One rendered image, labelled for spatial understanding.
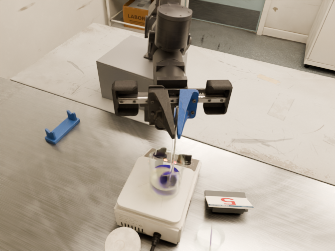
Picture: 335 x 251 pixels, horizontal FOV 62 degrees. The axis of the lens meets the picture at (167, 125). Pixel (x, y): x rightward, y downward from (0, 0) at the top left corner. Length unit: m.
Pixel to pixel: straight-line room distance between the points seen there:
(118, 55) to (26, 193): 0.43
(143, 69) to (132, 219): 0.41
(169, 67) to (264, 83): 0.57
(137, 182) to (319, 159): 0.47
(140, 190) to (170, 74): 0.22
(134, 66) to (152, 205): 0.41
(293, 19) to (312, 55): 0.63
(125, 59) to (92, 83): 0.18
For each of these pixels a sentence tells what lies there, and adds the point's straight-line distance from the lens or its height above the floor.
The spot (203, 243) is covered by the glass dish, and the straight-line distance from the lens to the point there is 0.59.
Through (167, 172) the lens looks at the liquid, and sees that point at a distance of 0.52.
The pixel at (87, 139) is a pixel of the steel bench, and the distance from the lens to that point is 0.75.
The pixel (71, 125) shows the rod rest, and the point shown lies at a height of 0.91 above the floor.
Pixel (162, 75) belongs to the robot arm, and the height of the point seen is 1.18.
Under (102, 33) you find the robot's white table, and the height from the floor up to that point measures 0.90.
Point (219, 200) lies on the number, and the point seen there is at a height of 0.92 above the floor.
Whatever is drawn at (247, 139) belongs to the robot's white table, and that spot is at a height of 0.90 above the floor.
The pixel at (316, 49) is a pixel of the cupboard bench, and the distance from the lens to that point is 2.94.
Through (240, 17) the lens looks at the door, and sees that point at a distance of 3.49.
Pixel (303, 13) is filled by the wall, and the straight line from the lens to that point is 3.42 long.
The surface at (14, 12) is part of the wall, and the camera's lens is 2.12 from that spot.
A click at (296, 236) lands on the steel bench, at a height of 0.90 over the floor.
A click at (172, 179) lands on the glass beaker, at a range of 0.47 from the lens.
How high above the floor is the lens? 1.44
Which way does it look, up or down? 44 degrees down
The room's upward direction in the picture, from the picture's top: 3 degrees clockwise
